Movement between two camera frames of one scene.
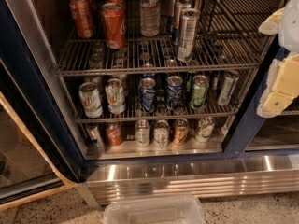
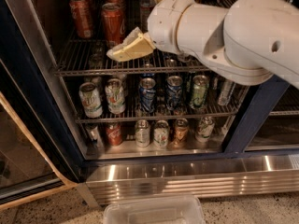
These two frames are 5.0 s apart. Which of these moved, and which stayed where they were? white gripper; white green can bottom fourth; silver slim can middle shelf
Moved: white gripper
Stayed: white green can bottom fourth; silver slim can middle shelf
